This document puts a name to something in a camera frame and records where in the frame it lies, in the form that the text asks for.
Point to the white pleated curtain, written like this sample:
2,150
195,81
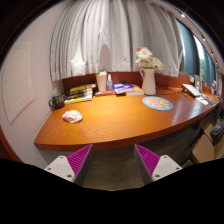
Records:
113,36

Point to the pink computer mouse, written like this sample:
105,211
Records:
72,116

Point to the red notebook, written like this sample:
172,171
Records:
104,93

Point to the white ceramic vase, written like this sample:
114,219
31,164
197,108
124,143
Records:
148,81

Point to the dark green mug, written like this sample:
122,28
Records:
58,100

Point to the white book with yellow spine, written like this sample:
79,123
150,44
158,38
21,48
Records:
78,99

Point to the yellow-covered book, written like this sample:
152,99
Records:
81,87

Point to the round blue-rimmed mouse pad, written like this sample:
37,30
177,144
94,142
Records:
157,103

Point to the black-spined book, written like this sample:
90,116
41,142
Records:
78,95
79,92

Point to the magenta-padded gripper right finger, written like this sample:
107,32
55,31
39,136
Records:
163,166

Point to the white paper sheet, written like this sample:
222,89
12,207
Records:
202,100

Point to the blue-covered book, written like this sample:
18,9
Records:
123,88

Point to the white flat device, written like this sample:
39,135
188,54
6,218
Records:
191,90

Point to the tan wooden chair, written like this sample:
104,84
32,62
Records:
203,150

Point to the white lidded tumbler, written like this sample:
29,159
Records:
101,81

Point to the orange-covered book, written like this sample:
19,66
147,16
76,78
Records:
136,92

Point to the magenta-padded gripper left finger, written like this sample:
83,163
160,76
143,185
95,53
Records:
63,166

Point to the white flower bouquet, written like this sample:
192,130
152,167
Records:
146,60

